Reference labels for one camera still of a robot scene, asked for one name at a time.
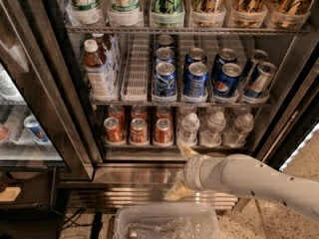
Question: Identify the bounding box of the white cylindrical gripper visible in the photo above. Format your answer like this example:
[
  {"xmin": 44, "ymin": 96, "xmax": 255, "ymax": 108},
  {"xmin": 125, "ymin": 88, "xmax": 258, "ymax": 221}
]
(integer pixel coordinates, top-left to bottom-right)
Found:
[{"xmin": 164, "ymin": 142, "xmax": 212, "ymax": 201}]

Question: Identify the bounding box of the red coke can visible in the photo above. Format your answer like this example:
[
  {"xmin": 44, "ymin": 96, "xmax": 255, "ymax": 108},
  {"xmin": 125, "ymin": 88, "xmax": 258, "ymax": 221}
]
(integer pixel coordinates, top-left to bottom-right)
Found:
[
  {"xmin": 155, "ymin": 119, "xmax": 172, "ymax": 143},
  {"xmin": 130, "ymin": 118, "xmax": 149, "ymax": 143}
]

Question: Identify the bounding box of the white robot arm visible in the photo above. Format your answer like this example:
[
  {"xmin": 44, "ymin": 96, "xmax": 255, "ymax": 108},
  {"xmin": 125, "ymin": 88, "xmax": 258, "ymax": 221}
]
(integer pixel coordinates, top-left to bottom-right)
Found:
[{"xmin": 164, "ymin": 143, "xmax": 319, "ymax": 223}]

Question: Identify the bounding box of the red can back right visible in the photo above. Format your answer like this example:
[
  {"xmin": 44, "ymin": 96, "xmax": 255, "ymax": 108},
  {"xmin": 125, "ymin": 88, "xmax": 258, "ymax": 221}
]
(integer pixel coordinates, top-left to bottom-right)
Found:
[{"xmin": 156, "ymin": 106, "xmax": 172, "ymax": 120}]

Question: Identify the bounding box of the red can back middle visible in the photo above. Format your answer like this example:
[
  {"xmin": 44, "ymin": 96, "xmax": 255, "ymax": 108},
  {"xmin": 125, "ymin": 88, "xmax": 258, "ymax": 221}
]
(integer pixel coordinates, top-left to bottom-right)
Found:
[{"xmin": 131, "ymin": 105, "xmax": 148, "ymax": 120}]

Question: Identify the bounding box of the orange soda can front left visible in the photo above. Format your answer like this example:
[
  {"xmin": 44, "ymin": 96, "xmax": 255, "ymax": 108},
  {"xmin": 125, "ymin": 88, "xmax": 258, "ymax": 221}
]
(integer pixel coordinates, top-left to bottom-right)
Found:
[{"xmin": 104, "ymin": 117, "xmax": 124, "ymax": 142}]

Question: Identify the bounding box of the blue can front left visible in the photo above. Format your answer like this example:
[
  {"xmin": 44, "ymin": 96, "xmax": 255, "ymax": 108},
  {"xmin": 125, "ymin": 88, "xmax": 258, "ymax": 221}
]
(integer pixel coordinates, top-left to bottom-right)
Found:
[{"xmin": 155, "ymin": 62, "xmax": 176, "ymax": 97}]

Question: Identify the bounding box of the red can back left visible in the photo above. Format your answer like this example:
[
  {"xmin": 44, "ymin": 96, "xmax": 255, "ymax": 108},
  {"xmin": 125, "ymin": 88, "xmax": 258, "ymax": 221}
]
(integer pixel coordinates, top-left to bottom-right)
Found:
[{"xmin": 108, "ymin": 104, "xmax": 125, "ymax": 127}]

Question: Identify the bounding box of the blue pepsi can front middle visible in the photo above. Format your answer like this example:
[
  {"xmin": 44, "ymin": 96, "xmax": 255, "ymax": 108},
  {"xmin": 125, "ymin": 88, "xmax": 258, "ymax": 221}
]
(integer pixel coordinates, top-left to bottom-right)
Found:
[{"xmin": 182, "ymin": 62, "xmax": 209, "ymax": 98}]

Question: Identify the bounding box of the blue pepsi can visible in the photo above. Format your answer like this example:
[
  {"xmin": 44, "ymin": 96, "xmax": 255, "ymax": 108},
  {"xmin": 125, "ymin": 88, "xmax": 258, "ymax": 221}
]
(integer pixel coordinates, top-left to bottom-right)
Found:
[
  {"xmin": 213, "ymin": 63, "xmax": 242, "ymax": 98},
  {"xmin": 182, "ymin": 62, "xmax": 209, "ymax": 98},
  {"xmin": 211, "ymin": 48, "xmax": 237, "ymax": 83},
  {"xmin": 183, "ymin": 47, "xmax": 207, "ymax": 77}
]

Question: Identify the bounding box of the blue pepsi can front right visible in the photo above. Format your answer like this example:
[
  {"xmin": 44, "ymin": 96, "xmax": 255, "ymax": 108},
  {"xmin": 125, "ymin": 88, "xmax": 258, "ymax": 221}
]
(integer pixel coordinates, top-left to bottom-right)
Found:
[{"xmin": 213, "ymin": 63, "xmax": 242, "ymax": 98}]

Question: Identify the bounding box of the stainless steel fridge base grille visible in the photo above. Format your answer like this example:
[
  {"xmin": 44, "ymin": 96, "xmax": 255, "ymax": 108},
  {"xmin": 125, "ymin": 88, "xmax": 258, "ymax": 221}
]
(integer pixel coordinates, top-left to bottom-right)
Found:
[{"xmin": 69, "ymin": 187, "xmax": 238, "ymax": 211}]

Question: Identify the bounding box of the blue pepsi can back middle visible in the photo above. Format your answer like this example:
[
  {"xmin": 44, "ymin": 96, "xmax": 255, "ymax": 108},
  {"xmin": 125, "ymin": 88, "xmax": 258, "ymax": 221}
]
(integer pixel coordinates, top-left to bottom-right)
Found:
[{"xmin": 183, "ymin": 47, "xmax": 207, "ymax": 77}]

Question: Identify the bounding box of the blue can second row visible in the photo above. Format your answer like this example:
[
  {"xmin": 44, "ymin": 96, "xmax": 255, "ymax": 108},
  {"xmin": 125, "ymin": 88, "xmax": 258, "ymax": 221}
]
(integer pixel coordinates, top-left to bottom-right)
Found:
[{"xmin": 155, "ymin": 47, "xmax": 174, "ymax": 64}]

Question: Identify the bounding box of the blue pepsi can back right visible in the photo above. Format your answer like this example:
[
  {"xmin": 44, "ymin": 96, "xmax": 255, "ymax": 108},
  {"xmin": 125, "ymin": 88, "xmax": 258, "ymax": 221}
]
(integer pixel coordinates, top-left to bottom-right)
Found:
[{"xmin": 211, "ymin": 48, "xmax": 237, "ymax": 83}]

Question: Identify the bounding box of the fridge door right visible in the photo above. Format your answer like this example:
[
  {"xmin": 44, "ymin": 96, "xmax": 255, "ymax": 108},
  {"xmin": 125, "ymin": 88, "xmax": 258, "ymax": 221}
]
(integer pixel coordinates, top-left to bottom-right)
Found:
[{"xmin": 254, "ymin": 61, "xmax": 319, "ymax": 171}]

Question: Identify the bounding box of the red bull can front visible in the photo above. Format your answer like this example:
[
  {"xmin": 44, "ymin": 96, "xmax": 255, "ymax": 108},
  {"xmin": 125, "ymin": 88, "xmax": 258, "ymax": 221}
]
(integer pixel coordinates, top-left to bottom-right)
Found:
[{"xmin": 244, "ymin": 62, "xmax": 277, "ymax": 99}]

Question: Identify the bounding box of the red bull can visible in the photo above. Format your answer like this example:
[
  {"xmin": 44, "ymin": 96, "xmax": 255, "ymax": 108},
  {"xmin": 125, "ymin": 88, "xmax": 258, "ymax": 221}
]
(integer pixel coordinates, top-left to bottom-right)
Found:
[
  {"xmin": 241, "ymin": 50, "xmax": 268, "ymax": 89},
  {"xmin": 244, "ymin": 62, "xmax": 277, "ymax": 99}
]

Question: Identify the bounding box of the blue can third row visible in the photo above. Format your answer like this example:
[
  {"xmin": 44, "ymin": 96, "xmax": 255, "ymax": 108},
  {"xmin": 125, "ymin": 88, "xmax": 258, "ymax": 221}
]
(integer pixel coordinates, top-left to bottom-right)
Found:
[{"xmin": 156, "ymin": 34, "xmax": 174, "ymax": 49}]

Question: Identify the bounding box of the red bull can back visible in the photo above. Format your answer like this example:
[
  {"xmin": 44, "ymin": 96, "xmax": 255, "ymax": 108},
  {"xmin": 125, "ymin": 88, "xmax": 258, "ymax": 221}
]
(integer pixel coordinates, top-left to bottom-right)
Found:
[{"xmin": 241, "ymin": 50, "xmax": 268, "ymax": 89}]

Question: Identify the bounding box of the fridge glass door left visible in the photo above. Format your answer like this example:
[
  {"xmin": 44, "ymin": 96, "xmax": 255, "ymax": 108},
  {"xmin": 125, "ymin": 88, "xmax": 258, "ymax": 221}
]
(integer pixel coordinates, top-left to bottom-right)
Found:
[{"xmin": 0, "ymin": 0, "xmax": 99, "ymax": 180}]

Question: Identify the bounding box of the blue white can behind glass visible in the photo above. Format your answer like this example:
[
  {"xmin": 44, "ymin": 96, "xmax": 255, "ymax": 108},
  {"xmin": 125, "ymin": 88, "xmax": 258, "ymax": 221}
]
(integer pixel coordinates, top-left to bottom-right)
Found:
[{"xmin": 23, "ymin": 116, "xmax": 50, "ymax": 144}]

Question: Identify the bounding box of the green tall can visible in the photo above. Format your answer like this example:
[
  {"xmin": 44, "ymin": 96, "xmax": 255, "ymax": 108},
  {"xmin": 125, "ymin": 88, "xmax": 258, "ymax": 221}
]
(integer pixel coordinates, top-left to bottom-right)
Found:
[{"xmin": 150, "ymin": 0, "xmax": 185, "ymax": 28}]

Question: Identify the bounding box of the gold tall can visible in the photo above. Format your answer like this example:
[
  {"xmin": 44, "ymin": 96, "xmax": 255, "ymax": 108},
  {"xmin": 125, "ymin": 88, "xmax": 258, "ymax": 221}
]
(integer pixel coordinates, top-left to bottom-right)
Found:
[
  {"xmin": 231, "ymin": 0, "xmax": 265, "ymax": 27},
  {"xmin": 190, "ymin": 0, "xmax": 225, "ymax": 27},
  {"xmin": 264, "ymin": 0, "xmax": 313, "ymax": 29}
]

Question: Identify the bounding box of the white orange tall can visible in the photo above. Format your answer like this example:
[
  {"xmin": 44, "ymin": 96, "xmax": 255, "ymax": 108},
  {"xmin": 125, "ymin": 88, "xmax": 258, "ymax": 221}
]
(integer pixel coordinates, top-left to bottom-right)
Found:
[{"xmin": 108, "ymin": 0, "xmax": 141, "ymax": 26}]

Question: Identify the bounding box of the white tall can top left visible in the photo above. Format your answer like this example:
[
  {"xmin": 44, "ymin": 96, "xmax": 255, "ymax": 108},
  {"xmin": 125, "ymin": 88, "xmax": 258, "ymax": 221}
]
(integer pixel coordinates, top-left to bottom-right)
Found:
[{"xmin": 69, "ymin": 0, "xmax": 100, "ymax": 25}]

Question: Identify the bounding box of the clear water bottle left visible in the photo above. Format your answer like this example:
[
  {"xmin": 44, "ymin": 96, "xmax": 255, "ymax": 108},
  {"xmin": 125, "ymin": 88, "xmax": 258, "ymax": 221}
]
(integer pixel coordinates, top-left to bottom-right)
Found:
[{"xmin": 177, "ymin": 113, "xmax": 200, "ymax": 146}]

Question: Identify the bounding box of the clear water bottle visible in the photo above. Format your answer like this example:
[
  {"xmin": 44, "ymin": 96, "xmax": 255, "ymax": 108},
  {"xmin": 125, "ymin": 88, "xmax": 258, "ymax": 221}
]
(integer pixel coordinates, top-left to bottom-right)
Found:
[
  {"xmin": 199, "ymin": 112, "xmax": 226, "ymax": 147},
  {"xmin": 177, "ymin": 113, "xmax": 200, "ymax": 146},
  {"xmin": 223, "ymin": 113, "xmax": 254, "ymax": 147}
]

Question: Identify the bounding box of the clear water bottle middle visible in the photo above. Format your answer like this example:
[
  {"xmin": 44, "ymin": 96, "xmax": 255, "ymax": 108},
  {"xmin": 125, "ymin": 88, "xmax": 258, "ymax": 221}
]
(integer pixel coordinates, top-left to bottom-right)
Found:
[{"xmin": 199, "ymin": 112, "xmax": 226, "ymax": 147}]

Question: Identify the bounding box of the clear water bottle right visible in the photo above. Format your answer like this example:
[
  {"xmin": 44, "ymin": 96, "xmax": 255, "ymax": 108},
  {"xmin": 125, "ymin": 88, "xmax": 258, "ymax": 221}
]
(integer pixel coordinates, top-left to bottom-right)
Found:
[{"xmin": 223, "ymin": 113, "xmax": 254, "ymax": 147}]

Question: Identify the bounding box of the clear plastic storage bin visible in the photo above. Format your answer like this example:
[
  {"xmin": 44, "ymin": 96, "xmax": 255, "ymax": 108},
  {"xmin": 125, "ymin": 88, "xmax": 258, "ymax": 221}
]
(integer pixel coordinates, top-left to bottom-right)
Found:
[{"xmin": 113, "ymin": 202, "xmax": 220, "ymax": 239}]

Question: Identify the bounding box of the iced tea bottle front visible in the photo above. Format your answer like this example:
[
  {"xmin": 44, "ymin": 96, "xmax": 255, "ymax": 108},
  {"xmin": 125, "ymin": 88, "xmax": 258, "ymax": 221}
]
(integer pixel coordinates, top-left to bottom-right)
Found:
[{"xmin": 83, "ymin": 39, "xmax": 115, "ymax": 100}]

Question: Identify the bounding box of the iced tea bottle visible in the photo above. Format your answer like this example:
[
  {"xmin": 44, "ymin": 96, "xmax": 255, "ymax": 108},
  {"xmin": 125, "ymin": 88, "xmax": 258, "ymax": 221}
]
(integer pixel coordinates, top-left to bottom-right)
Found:
[
  {"xmin": 83, "ymin": 39, "xmax": 115, "ymax": 100},
  {"xmin": 93, "ymin": 34, "xmax": 119, "ymax": 83}
]

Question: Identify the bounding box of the iced tea bottle back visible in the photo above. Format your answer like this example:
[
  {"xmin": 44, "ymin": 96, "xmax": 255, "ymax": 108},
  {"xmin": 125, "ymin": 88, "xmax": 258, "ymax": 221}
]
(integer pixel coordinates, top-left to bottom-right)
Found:
[{"xmin": 93, "ymin": 34, "xmax": 119, "ymax": 83}]

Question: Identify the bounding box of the black cable on floor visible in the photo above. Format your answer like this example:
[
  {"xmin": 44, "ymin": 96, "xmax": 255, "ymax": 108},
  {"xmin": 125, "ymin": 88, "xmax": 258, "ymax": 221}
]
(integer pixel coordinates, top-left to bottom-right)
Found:
[{"xmin": 61, "ymin": 208, "xmax": 104, "ymax": 239}]

